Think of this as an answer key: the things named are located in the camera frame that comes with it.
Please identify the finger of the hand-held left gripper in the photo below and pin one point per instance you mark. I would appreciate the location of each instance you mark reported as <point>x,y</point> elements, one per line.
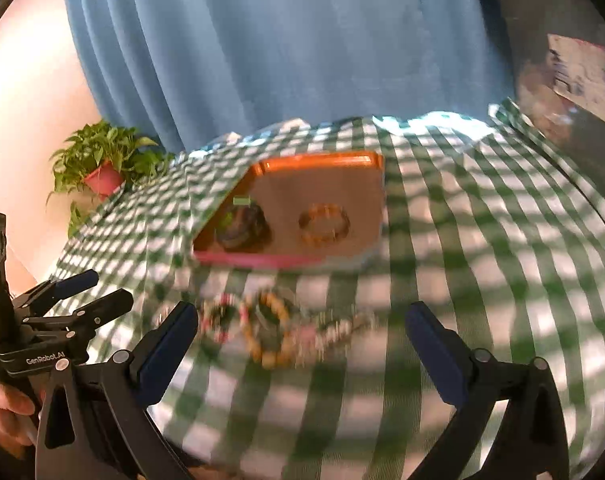
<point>77,280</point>
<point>105,307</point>

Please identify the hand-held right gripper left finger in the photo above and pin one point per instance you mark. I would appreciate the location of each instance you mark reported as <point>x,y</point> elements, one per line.
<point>170,345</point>

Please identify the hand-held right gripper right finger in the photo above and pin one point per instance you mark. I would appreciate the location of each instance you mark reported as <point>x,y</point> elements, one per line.
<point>435,355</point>

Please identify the orange tray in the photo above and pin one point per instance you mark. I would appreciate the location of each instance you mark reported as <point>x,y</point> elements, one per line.
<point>282,195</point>

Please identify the person's left hand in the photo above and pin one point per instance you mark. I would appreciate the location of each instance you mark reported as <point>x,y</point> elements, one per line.
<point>5,410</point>

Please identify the green white checkered tablecloth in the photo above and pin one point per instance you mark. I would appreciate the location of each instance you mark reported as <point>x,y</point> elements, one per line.
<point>482,240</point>

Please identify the dark watch with green bezel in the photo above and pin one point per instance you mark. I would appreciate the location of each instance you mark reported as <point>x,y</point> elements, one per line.
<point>242,227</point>

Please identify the white paper sheet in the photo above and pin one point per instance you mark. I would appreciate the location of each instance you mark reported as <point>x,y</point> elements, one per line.
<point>579,75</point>

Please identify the blue curtain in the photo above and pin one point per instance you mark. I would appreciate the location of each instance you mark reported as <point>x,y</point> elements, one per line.
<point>282,35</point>

